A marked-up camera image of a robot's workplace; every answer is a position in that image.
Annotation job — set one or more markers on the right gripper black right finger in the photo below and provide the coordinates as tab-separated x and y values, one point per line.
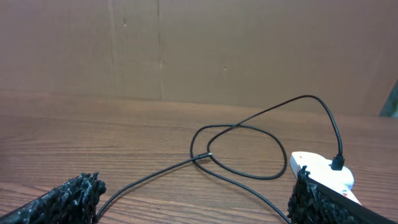
314	203

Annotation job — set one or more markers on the white power strip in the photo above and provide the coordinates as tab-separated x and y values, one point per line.
300	159

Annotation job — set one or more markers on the white charger plug adapter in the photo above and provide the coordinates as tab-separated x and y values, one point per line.
327	176

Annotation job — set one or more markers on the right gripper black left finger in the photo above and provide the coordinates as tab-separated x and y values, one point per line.
74	201

